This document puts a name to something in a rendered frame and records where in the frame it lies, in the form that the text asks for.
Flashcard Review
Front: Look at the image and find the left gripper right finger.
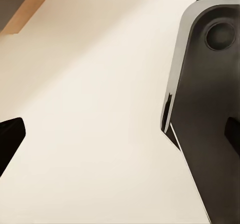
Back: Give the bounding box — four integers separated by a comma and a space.
224, 117, 240, 157

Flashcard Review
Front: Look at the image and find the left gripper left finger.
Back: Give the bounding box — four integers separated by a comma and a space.
0, 117, 26, 177

